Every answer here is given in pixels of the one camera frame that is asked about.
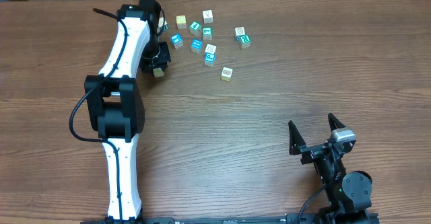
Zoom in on yellow top block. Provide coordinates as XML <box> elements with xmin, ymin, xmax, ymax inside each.
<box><xmin>176</xmin><ymin>15</ymin><xmax>187</xmax><ymax>29</ymax></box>

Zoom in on blue block middle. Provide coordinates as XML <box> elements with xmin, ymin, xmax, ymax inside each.
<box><xmin>191</xmin><ymin>39</ymin><xmax>203</xmax><ymax>54</ymax></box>

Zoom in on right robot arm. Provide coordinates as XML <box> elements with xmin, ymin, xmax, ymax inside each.
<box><xmin>288</xmin><ymin>113</ymin><xmax>380</xmax><ymax>224</ymax></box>

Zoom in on white patterned block right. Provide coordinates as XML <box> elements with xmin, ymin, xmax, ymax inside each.
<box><xmin>234</xmin><ymin>27</ymin><xmax>246</xmax><ymax>41</ymax></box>

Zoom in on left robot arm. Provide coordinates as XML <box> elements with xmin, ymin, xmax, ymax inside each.
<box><xmin>83</xmin><ymin>0</ymin><xmax>171</xmax><ymax>223</ymax></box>

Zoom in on white block upper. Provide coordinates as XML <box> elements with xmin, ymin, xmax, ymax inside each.
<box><xmin>203</xmin><ymin>10</ymin><xmax>213</xmax><ymax>24</ymax></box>

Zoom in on white block yellow side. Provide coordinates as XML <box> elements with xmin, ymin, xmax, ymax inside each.
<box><xmin>221</xmin><ymin>67</ymin><xmax>233</xmax><ymax>81</ymax></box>

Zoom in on green number seven block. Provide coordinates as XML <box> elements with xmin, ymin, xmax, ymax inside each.
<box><xmin>202</xmin><ymin>27</ymin><xmax>213</xmax><ymax>40</ymax></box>

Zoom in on white block green side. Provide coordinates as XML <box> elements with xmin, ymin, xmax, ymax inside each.
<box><xmin>158</xmin><ymin>17</ymin><xmax>168</xmax><ymax>32</ymax></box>

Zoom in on green number four block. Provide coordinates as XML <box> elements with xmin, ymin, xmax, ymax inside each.
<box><xmin>189</xmin><ymin>21</ymin><xmax>202</xmax><ymax>36</ymax></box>

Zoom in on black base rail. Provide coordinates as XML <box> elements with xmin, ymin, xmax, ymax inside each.
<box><xmin>81</xmin><ymin>214</ymin><xmax>380</xmax><ymax>224</ymax></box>

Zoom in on white patterned block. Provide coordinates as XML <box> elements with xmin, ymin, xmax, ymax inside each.
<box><xmin>205</xmin><ymin>44</ymin><xmax>217</xmax><ymax>54</ymax></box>
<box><xmin>234</xmin><ymin>27</ymin><xmax>246</xmax><ymax>41</ymax></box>

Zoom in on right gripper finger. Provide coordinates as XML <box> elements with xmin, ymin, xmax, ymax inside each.
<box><xmin>288</xmin><ymin>120</ymin><xmax>306</xmax><ymax>155</ymax></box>
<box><xmin>328</xmin><ymin>113</ymin><xmax>345</xmax><ymax>131</ymax></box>

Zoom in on blue letter P block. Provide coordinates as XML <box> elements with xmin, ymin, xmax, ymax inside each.
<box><xmin>204</xmin><ymin>52</ymin><xmax>216</xmax><ymax>67</ymax></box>

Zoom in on white patterned block middle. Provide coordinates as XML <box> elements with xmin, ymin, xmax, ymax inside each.
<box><xmin>205</xmin><ymin>44</ymin><xmax>217</xmax><ymax>54</ymax></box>

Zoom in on blue block left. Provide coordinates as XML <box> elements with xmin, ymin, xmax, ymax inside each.
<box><xmin>170</xmin><ymin>34</ymin><xmax>183</xmax><ymax>49</ymax></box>

